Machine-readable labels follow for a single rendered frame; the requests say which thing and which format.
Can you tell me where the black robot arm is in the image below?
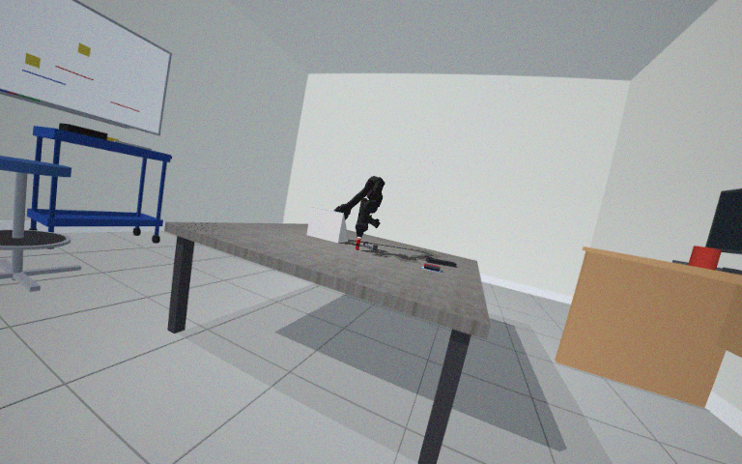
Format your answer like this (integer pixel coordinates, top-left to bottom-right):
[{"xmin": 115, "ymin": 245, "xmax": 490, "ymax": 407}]
[{"xmin": 334, "ymin": 176, "xmax": 385, "ymax": 228}]

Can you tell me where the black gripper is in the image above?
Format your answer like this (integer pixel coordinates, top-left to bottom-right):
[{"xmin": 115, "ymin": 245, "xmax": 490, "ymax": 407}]
[{"xmin": 356, "ymin": 211, "xmax": 370, "ymax": 237}]

